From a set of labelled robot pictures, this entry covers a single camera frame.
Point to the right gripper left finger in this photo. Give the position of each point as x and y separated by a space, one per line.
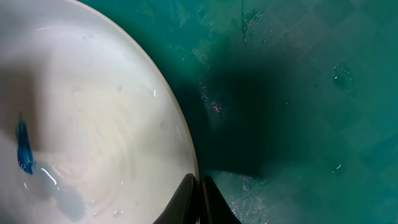
183 206

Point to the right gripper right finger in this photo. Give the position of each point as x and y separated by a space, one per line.
213 206

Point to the light blue plate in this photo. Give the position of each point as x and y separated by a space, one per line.
90 129

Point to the teal plastic tray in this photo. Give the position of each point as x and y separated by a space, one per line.
291 104

